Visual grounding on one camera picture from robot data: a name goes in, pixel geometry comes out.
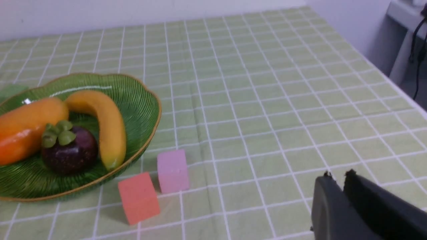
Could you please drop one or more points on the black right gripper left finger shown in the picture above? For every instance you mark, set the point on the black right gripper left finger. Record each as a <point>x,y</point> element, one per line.
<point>332,215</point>

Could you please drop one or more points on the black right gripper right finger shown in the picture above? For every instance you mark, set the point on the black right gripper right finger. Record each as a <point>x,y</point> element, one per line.
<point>386,214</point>

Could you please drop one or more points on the yellow toy banana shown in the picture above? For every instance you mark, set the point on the yellow toy banana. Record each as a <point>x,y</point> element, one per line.
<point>112,135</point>

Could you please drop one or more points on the purple toy mangosteen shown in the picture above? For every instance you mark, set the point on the purple toy mangosteen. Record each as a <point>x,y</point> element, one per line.
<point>68,149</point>

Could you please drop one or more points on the orange toy mango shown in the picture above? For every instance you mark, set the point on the orange toy mango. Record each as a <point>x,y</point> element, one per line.
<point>21,129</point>

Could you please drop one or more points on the green checkered tablecloth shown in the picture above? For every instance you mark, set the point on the green checkered tablecloth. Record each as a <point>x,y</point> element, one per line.
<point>262,103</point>

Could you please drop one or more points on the purple foam cube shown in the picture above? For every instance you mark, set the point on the purple foam cube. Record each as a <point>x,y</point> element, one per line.
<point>172,171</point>

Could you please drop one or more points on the pink-red foam cube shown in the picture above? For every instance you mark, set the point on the pink-red foam cube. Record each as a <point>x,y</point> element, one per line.
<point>139,198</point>

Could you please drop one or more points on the white side table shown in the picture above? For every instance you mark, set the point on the white side table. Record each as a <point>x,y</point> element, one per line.
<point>411,16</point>

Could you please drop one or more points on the green glass leaf plate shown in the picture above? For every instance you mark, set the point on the green glass leaf plate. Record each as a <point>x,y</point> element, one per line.
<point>31,181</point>

